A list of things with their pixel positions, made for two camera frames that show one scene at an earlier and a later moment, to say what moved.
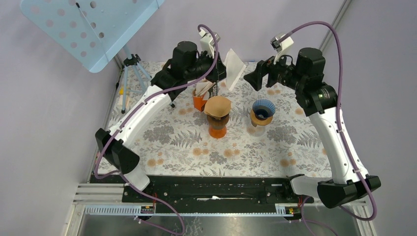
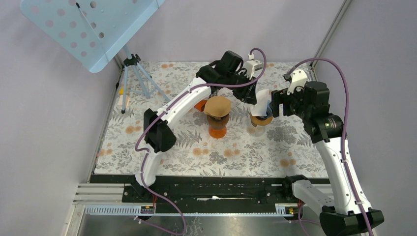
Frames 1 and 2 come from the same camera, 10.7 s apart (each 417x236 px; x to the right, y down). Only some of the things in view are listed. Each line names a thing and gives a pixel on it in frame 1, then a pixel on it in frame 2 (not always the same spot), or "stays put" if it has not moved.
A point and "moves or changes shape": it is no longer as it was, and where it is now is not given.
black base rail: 216,191 stays put
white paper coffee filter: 235,67 moves or changes shape
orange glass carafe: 217,131 stays put
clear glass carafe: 255,131 stays put
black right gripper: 254,78 -> 280,97
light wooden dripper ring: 255,121 stays put
